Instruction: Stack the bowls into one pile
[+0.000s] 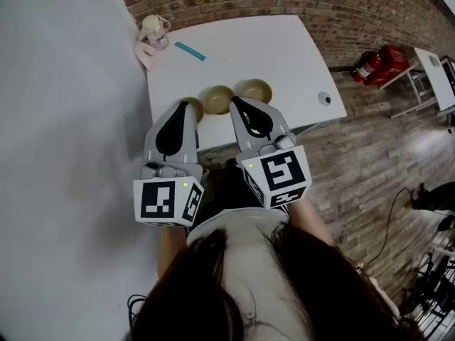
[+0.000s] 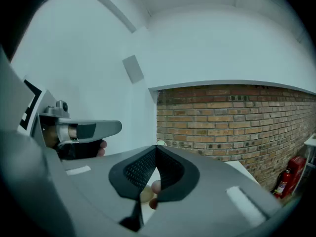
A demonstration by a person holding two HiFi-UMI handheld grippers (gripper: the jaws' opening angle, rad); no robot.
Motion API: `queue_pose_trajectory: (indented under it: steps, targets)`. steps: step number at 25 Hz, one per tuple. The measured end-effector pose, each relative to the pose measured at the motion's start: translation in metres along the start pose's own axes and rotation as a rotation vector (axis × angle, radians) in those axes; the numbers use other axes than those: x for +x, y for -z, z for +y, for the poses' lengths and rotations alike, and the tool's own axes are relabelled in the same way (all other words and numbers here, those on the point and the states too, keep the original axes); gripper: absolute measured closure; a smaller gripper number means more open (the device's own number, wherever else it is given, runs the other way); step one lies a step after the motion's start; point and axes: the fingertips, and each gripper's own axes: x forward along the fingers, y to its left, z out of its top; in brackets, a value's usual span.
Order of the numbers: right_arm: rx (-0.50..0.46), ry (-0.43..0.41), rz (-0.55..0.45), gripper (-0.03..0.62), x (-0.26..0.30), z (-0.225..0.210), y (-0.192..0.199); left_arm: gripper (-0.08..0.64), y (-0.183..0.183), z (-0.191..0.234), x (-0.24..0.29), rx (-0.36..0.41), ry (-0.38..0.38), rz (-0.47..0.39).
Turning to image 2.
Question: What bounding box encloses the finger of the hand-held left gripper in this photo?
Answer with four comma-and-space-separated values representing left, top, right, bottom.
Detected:
56, 118, 123, 144

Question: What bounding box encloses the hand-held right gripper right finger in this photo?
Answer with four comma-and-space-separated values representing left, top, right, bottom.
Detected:
138, 144, 282, 237

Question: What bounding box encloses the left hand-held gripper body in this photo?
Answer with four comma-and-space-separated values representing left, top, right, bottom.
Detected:
15, 75, 72, 148

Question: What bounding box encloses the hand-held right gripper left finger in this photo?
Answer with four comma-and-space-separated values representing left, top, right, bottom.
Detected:
46, 144, 158, 237

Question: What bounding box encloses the beige bowl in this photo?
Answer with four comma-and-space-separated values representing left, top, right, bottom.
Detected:
140, 185, 154, 204

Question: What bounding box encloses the pink bowl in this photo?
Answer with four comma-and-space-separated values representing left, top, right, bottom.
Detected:
151, 180, 162, 195

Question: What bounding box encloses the person's left hand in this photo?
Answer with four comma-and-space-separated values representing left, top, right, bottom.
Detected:
56, 138, 108, 161

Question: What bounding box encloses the red fire extinguisher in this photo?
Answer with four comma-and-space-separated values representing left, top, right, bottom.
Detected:
273, 168, 293, 199

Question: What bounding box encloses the red fire extinguisher box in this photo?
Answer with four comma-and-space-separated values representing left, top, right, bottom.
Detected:
283, 156, 308, 198

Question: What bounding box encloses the white shelf rack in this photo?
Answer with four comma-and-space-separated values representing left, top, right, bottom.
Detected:
303, 132, 316, 174

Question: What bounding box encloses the grey wall panel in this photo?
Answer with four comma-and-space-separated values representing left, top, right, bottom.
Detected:
122, 55, 145, 84

